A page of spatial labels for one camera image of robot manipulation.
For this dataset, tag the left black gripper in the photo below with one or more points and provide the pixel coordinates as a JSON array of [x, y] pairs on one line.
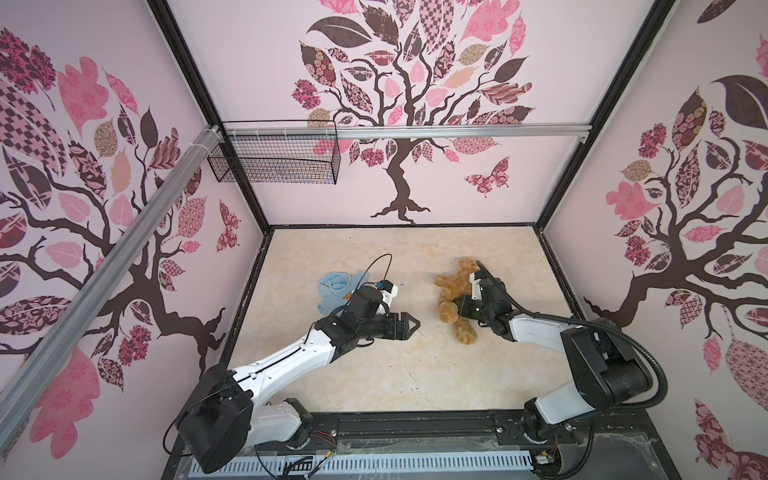
[[402, 333]]

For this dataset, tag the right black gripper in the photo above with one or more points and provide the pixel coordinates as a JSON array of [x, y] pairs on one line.
[[464, 304]]

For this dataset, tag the brown teddy bear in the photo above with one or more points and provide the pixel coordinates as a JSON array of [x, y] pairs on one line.
[[452, 288]]

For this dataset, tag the light blue bear shirt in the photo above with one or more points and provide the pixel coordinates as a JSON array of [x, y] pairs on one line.
[[336, 288]]

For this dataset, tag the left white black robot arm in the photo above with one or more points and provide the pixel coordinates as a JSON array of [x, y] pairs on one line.
[[229, 409]]

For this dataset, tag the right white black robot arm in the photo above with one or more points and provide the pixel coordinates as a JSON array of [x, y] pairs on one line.
[[609, 369]]

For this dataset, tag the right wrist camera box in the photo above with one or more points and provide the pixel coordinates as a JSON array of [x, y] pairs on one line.
[[479, 283]]

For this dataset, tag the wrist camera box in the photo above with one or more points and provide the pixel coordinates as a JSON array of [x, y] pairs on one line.
[[479, 283], [388, 291]]

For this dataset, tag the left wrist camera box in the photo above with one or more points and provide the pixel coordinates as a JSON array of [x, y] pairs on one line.
[[388, 291]]

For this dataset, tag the white slotted cable duct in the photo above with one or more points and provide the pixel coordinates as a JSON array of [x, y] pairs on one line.
[[358, 465]]

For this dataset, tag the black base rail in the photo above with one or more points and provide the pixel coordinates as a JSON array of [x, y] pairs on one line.
[[326, 430]]

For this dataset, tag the black wire basket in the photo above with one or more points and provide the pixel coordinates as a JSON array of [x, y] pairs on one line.
[[278, 151]]

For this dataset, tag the horizontal aluminium rail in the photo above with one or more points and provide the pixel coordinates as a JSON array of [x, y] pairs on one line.
[[407, 132]]

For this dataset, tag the diagonal aluminium rail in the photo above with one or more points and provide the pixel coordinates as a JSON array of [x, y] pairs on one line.
[[34, 376]]

